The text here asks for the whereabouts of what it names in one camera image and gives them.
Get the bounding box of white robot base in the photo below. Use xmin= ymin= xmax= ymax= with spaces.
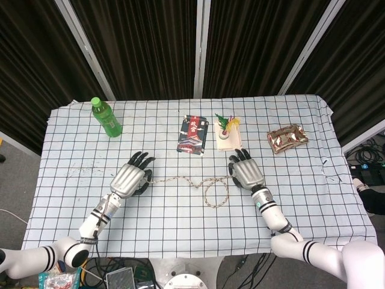
xmin=150 ymin=255 xmax=225 ymax=289

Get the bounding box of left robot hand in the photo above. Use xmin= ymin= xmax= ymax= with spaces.
xmin=109 ymin=151 xmax=156 ymax=200

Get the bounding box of black curtain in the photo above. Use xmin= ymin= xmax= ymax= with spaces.
xmin=0 ymin=0 xmax=385 ymax=156

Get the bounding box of silver screen device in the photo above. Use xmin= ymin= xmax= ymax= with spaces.
xmin=105 ymin=267 xmax=137 ymax=289

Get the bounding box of black shoe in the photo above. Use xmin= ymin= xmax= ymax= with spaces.
xmin=352 ymin=177 xmax=385 ymax=216

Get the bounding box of beige card with tassel ornament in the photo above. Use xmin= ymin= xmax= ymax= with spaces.
xmin=214 ymin=113 xmax=244 ymax=152

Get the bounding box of gold red foil packet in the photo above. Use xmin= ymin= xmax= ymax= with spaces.
xmin=266 ymin=124 xmax=309 ymax=155

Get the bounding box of teal snack packet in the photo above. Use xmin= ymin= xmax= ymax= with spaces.
xmin=38 ymin=270 xmax=82 ymax=289

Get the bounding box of black cable bundle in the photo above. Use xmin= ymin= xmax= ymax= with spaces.
xmin=345 ymin=137 xmax=385 ymax=166

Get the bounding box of white grid tablecloth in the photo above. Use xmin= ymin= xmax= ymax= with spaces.
xmin=20 ymin=94 xmax=378 ymax=259

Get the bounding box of beige braided rope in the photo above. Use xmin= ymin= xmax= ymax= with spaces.
xmin=147 ymin=175 xmax=236 ymax=209

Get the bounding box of grey metal frame post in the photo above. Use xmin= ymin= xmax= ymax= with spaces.
xmin=277 ymin=0 xmax=347 ymax=96
xmin=54 ymin=0 xmax=116 ymax=102
xmin=192 ymin=0 xmax=211 ymax=99

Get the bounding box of green plastic bottle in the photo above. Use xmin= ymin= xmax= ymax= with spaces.
xmin=91 ymin=96 xmax=123 ymax=139

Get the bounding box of black power equipment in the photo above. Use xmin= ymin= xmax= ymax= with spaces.
xmin=348 ymin=162 xmax=385 ymax=189

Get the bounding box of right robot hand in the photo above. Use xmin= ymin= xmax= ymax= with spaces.
xmin=227 ymin=148 xmax=266 ymax=191

